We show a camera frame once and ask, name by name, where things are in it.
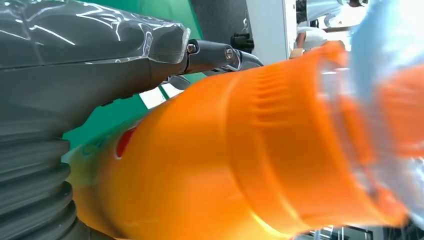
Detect orange detergent bottle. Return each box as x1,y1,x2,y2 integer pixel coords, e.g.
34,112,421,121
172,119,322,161
62,0,424,240

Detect black items by cabinet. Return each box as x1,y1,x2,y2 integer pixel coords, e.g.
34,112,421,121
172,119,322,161
230,32,255,55

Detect white cabinet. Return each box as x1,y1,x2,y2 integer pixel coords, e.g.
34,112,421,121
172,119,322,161
245,0,298,66

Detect person seated in background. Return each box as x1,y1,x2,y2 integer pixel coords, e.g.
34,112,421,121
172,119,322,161
295,26,329,51

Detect person standing bent over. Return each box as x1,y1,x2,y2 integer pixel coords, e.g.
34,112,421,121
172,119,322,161
306,0,369,27

